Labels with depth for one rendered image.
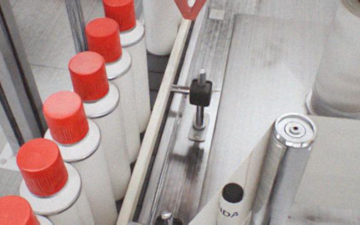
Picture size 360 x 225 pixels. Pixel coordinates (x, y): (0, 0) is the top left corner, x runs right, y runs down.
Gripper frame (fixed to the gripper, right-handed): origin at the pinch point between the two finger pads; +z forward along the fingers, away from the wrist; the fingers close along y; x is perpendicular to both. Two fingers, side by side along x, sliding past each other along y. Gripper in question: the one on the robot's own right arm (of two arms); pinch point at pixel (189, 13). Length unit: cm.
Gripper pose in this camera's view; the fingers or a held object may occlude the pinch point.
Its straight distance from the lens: 57.6
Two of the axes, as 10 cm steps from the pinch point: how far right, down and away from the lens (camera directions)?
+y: 1.9, -7.4, 6.5
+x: -9.8, -1.4, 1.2
